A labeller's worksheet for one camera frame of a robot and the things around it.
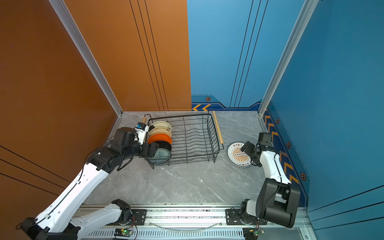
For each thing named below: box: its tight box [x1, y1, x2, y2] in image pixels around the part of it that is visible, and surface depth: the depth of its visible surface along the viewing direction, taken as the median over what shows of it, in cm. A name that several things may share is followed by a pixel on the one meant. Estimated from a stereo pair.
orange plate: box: [148, 133, 172, 144], surface depth 95 cm
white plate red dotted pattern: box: [226, 141, 252, 168], surface depth 93 cm
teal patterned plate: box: [147, 147, 172, 163], surface depth 91 cm
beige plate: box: [148, 127, 172, 139], surface depth 98 cm
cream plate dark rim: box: [150, 121, 172, 133], surface depth 97 cm
